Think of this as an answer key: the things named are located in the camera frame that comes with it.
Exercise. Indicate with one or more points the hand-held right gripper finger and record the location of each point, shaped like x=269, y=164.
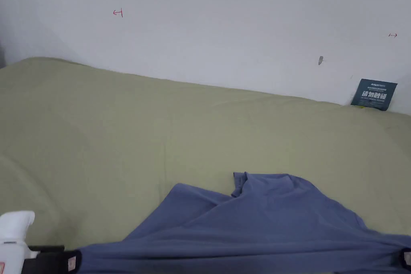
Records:
x=405, y=259

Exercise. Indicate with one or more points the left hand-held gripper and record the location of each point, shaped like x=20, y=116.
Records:
x=13, y=232

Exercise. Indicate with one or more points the blue shirt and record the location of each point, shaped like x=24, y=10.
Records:
x=263, y=229

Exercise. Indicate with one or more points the bed with pale green sheet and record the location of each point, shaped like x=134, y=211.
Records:
x=128, y=132

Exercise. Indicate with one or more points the dark card with white print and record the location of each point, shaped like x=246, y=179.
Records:
x=374, y=94

